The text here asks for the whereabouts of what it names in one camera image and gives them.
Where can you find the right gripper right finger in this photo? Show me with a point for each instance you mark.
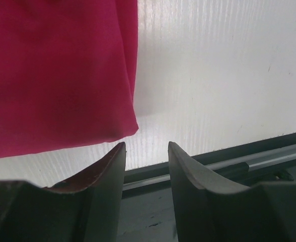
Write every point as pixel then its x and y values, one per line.
pixel 191 184

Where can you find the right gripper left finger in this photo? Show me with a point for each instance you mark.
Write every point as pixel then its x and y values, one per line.
pixel 100 186

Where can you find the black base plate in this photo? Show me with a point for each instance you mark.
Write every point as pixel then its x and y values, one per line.
pixel 242 193

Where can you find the pink t shirt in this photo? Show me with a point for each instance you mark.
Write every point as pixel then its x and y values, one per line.
pixel 67 74

